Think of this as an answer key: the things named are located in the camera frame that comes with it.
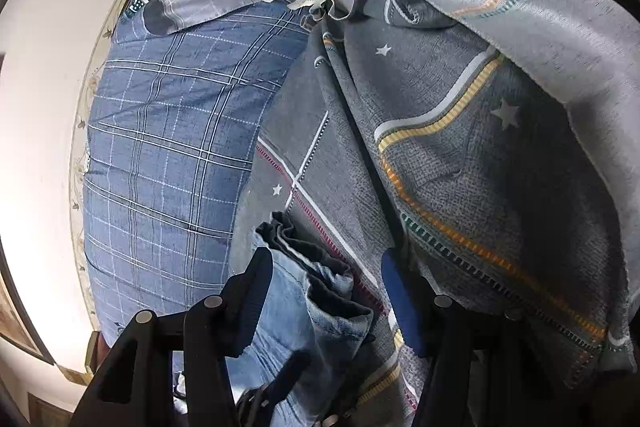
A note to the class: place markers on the framed wall picture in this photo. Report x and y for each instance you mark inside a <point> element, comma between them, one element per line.
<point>20,332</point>

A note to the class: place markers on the blue denim pants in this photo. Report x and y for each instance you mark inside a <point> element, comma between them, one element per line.
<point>295,302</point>

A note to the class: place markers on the blue plaid pillow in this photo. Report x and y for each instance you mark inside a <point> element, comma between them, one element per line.
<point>175,132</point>

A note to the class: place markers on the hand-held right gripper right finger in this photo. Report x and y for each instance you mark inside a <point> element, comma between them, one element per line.
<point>402,307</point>

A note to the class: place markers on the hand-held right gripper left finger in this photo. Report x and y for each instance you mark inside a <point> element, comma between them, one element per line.
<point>252,287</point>

